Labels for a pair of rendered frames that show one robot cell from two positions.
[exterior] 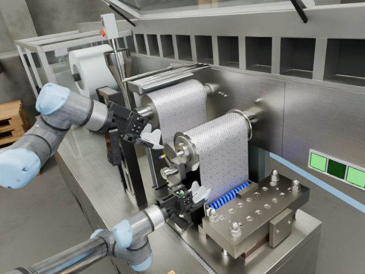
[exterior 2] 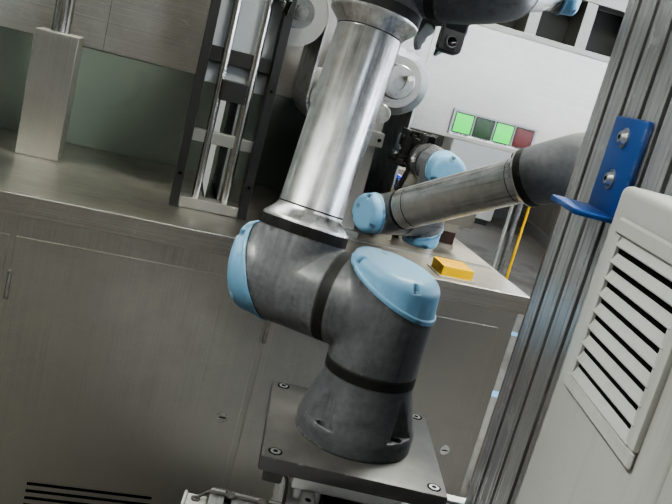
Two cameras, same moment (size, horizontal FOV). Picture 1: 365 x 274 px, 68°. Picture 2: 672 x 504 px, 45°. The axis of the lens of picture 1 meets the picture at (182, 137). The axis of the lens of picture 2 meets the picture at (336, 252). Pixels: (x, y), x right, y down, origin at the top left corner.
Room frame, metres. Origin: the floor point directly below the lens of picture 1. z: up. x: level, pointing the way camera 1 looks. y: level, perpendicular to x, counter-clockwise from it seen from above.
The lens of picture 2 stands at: (0.30, 1.75, 1.26)
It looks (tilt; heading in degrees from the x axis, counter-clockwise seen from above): 13 degrees down; 288
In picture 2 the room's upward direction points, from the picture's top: 15 degrees clockwise
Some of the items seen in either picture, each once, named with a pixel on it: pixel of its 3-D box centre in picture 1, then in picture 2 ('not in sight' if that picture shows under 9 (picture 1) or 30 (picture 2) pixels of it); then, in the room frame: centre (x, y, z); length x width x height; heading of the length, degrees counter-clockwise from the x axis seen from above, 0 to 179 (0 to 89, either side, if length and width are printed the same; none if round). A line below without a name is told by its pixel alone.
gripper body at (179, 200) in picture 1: (174, 203); (419, 152); (0.71, 0.06, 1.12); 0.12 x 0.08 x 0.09; 122
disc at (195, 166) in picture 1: (186, 151); (395, 81); (0.82, 0.00, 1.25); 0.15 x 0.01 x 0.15; 32
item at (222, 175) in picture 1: (226, 175); (391, 140); (0.84, -0.14, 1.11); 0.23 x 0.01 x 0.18; 122
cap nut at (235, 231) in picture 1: (235, 227); not in sight; (0.64, -0.13, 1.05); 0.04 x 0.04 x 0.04
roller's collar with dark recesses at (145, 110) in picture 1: (143, 113); (297, 12); (1.03, 0.14, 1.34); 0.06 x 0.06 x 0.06; 32
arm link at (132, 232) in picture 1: (132, 230); (440, 171); (0.63, 0.19, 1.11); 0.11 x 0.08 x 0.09; 122
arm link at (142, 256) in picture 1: (134, 250); (420, 218); (0.64, 0.21, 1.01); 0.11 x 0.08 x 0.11; 63
